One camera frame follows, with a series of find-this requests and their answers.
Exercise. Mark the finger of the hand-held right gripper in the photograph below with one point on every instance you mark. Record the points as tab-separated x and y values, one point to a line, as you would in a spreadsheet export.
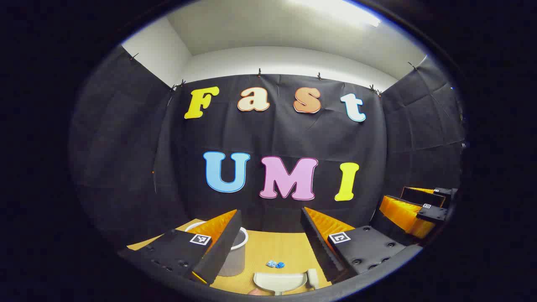
423	196
402	214

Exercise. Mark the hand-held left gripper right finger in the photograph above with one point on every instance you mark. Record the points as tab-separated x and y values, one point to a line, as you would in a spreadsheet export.
314	243

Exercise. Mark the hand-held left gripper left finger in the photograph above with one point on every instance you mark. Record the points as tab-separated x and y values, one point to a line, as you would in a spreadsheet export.
222	247

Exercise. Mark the grey plastic garbage bin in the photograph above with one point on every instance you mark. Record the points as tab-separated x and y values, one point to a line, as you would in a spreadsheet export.
237	260

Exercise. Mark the small white broom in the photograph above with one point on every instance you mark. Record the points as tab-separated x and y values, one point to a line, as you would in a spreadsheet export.
313	277

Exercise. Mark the light blue paper ball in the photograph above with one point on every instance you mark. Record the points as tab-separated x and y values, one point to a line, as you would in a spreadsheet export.
271	264

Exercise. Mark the white plastic dustpan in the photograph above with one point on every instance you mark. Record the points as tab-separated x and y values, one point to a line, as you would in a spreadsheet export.
279	281

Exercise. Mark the wooden desktop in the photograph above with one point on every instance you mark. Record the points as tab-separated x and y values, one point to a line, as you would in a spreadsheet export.
272	247

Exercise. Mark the black backdrop cloth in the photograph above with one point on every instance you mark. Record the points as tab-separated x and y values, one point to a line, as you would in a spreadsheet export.
272	138

